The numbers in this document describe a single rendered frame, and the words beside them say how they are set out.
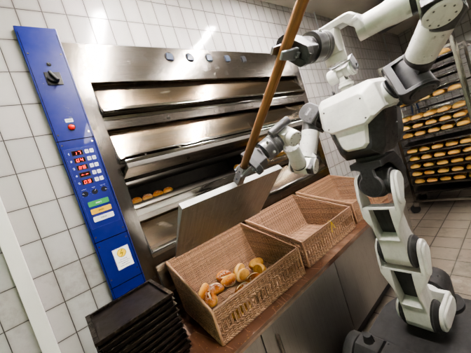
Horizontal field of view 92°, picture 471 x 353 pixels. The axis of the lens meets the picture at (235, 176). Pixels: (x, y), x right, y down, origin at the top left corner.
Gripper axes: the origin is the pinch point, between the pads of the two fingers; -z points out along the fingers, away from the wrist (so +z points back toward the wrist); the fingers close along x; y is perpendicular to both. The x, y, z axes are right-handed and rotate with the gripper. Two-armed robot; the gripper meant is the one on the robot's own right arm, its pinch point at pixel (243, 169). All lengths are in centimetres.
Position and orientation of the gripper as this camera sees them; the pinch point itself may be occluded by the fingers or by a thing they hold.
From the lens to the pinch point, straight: 92.4
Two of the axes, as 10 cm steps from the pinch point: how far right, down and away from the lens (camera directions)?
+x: -6.1, -6.4, 4.7
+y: -2.4, -4.2, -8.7
